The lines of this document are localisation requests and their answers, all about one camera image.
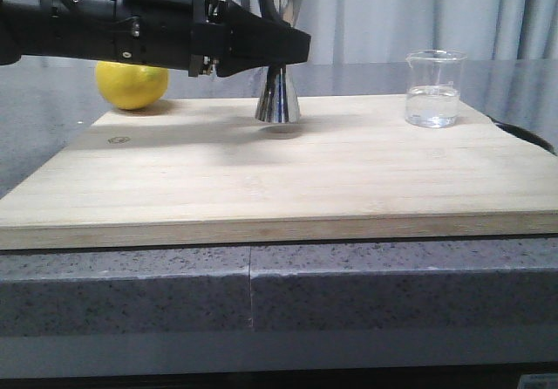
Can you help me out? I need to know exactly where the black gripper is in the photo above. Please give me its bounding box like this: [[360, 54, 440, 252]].
[[114, 0, 311, 78]]

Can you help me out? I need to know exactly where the steel double jigger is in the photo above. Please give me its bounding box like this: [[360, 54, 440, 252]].
[[255, 0, 302, 124]]

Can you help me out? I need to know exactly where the clear glass beaker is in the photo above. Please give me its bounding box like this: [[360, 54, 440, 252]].
[[405, 50, 466, 128]]

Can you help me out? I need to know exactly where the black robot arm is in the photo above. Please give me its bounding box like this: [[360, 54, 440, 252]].
[[1, 0, 310, 77]]

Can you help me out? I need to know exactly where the grey curtain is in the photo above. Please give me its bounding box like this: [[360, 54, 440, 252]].
[[0, 0, 558, 70]]

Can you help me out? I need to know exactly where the yellow lemon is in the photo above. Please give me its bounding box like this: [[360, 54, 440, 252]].
[[95, 61, 169, 110]]

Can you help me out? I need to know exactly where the light wooden cutting board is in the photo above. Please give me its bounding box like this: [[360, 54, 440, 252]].
[[1, 95, 557, 250]]

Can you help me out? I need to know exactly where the black round object behind board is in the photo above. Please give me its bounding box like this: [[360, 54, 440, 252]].
[[492, 119, 556, 155]]

